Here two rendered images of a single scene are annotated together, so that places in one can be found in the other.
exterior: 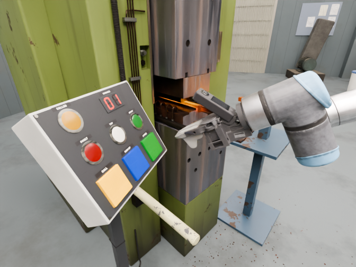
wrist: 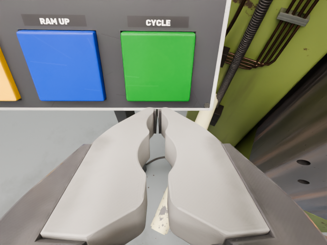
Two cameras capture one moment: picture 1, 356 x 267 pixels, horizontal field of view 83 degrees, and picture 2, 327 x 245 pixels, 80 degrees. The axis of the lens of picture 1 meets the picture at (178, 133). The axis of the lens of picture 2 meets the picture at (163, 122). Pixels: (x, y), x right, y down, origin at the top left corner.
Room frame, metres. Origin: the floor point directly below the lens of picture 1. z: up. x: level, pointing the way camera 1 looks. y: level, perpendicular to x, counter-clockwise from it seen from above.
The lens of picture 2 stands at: (0.52, -0.06, 1.17)
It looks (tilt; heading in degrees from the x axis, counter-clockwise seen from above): 63 degrees down; 67
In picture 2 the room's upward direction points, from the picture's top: 3 degrees clockwise
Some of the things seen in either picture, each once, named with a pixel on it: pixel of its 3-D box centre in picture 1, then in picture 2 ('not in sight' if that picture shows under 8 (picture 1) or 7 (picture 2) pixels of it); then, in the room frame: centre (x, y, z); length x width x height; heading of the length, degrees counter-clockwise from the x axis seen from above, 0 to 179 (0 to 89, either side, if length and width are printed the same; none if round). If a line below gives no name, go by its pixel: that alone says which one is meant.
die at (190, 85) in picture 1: (168, 79); not in sight; (1.13, 0.05, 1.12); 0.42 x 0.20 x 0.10; 45
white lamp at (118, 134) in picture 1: (118, 134); not in sight; (0.49, 0.16, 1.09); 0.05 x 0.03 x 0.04; 135
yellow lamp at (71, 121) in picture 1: (71, 121); not in sight; (0.41, 0.24, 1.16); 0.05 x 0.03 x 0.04; 135
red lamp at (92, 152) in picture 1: (92, 152); not in sight; (0.40, 0.20, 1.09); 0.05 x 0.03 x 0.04; 135
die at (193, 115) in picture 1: (168, 106); not in sight; (1.13, 0.05, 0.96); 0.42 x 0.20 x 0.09; 45
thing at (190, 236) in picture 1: (159, 209); (189, 153); (0.67, 0.08, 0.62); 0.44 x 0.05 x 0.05; 45
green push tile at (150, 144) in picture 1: (151, 146); (158, 68); (0.57, 0.09, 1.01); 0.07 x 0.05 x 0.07; 160
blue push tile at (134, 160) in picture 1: (135, 162); (67, 67); (0.48, 0.12, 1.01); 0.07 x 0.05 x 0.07; 160
